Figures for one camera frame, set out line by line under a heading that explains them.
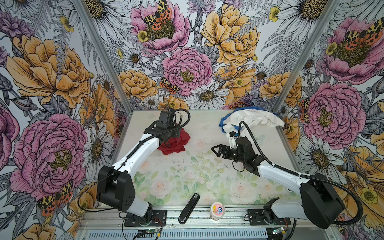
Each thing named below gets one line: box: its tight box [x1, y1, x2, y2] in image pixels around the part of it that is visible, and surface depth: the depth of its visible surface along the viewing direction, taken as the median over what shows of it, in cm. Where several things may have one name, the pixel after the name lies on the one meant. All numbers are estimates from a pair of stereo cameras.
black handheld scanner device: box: [178, 192, 201, 225], surface depth 76 cm
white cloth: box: [222, 109, 285, 134], surface depth 110 cm
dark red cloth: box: [158, 128, 191, 156], surface depth 99 cm
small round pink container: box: [210, 201, 226, 221], surface depth 69 cm
